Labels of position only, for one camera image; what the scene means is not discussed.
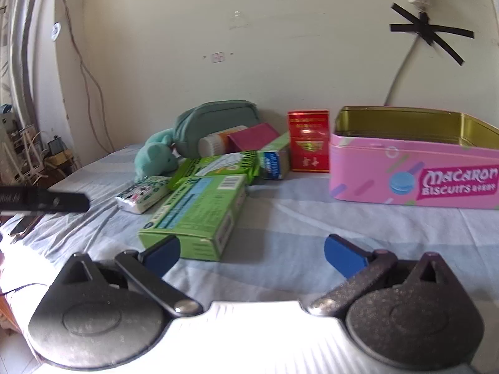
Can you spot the white pill bottle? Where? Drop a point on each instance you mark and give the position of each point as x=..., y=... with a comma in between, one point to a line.
x=210, y=144

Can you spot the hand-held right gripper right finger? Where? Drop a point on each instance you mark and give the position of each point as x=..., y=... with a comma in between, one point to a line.
x=345, y=255

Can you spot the grey striped curtain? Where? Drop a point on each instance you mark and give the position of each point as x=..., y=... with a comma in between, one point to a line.
x=19, y=27

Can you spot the teal plush toy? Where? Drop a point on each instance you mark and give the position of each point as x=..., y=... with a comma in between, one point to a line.
x=154, y=157

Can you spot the red carton box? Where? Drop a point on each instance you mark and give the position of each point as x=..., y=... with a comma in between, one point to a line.
x=310, y=140

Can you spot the magenta small box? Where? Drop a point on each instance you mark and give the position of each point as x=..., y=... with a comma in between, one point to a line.
x=253, y=136

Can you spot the flat green carton box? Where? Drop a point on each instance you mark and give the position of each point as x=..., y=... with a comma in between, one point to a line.
x=210, y=165

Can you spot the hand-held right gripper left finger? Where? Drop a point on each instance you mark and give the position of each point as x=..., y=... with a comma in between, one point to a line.
x=161, y=255

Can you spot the blue and white box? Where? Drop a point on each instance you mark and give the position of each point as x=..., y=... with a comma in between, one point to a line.
x=273, y=163

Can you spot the pink biscuit tin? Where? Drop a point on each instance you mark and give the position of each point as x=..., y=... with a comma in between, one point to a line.
x=370, y=171

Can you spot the white wall hook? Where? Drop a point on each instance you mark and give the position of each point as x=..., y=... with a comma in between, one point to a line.
x=57, y=32

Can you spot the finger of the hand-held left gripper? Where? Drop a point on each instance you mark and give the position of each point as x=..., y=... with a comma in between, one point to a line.
x=58, y=202

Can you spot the large green carton box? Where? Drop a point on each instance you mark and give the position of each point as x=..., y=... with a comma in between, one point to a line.
x=195, y=210

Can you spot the small square wall sticker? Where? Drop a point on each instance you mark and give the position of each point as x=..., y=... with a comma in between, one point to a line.
x=218, y=57

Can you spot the black tape cross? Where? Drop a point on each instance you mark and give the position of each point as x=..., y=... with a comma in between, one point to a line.
x=423, y=27

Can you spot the teal zip pouch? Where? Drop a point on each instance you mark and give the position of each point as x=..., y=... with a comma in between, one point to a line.
x=210, y=119

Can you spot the green printed tissue packet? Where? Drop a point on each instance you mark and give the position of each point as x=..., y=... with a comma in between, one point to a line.
x=142, y=194

